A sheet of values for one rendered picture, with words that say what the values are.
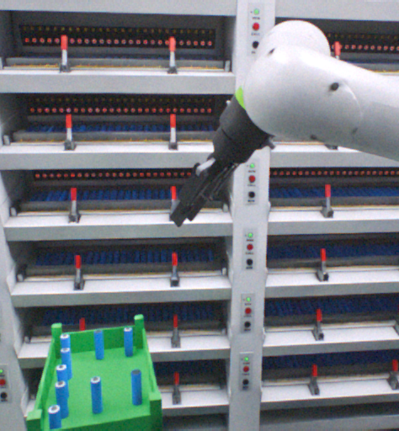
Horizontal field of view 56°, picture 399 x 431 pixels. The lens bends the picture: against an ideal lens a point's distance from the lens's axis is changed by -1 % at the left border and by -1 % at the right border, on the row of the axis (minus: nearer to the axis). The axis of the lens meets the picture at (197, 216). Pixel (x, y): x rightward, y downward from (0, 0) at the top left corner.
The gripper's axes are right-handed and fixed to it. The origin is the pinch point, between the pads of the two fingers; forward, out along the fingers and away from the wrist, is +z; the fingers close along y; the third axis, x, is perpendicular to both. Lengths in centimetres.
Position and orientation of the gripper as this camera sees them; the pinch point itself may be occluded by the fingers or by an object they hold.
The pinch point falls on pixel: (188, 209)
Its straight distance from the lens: 77.9
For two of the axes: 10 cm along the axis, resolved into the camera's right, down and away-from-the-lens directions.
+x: -6.4, -7.3, 2.6
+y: 6.2, -2.8, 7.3
